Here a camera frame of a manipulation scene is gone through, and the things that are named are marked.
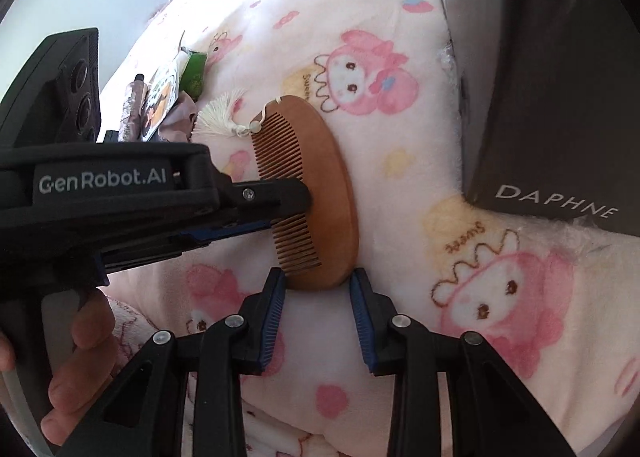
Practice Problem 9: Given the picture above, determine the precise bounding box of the wooden comb with tassel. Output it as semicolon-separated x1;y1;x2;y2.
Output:
192;89;360;292

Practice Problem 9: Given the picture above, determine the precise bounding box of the pink cartoon printed blanket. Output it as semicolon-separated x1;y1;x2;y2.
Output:
97;0;640;457

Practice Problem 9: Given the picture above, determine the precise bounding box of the green snack packet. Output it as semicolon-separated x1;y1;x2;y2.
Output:
180;51;208;100

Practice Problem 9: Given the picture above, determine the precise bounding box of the person's left hand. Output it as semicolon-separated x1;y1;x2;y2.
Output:
0;287;118;445

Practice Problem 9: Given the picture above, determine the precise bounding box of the red photo package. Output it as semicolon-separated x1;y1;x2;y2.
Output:
137;57;183;140

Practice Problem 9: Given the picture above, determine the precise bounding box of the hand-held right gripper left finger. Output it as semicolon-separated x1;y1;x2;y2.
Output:
82;267;288;457

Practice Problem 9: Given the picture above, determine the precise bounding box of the grey cable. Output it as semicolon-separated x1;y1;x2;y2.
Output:
0;367;52;457

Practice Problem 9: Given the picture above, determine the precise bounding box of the black cardboard shoe box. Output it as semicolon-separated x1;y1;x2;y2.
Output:
427;0;640;238

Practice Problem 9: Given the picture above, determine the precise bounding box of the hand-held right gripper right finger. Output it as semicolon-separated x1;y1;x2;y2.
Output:
348;269;561;457

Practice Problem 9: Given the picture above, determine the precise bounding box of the brown cream tube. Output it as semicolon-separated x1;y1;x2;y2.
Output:
120;74;148;142

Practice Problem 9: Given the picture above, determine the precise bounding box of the white line-print fleece cloth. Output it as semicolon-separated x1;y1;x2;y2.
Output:
107;294;161;373

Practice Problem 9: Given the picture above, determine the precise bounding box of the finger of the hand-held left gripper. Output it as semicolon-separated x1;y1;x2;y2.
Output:
102;217;281;287
220;180;313;224

